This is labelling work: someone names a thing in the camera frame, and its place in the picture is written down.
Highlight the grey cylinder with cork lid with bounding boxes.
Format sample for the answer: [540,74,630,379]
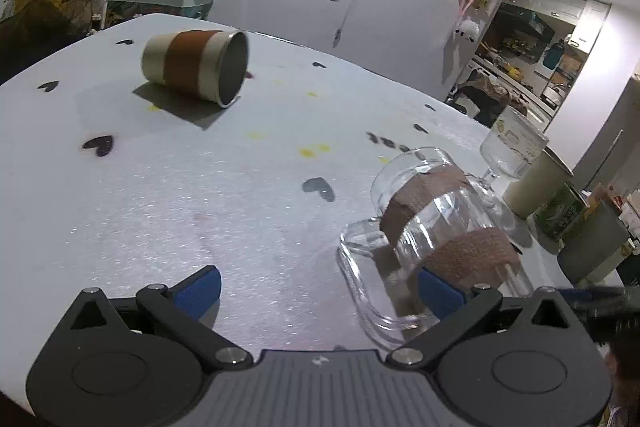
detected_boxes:
[558,200,629,286]

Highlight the tall beige cup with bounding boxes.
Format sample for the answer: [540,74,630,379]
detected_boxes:
[502,146,574,220]

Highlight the white plush toy hanging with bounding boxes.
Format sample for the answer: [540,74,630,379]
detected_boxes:
[454,18,480,42]

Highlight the clear stemmed glass goblet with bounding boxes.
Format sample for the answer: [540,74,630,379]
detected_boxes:
[468,106,548,208]

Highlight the cream cup with brown sleeve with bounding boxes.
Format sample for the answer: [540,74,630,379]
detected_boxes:
[141,29,250,108]

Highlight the glass mug with brown tape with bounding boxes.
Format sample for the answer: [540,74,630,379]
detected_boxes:
[336,146,533,351]

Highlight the white wall power socket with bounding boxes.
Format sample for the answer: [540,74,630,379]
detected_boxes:
[0,0,15,22]

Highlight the green printed can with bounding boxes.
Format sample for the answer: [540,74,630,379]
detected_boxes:
[534,182,588,241]

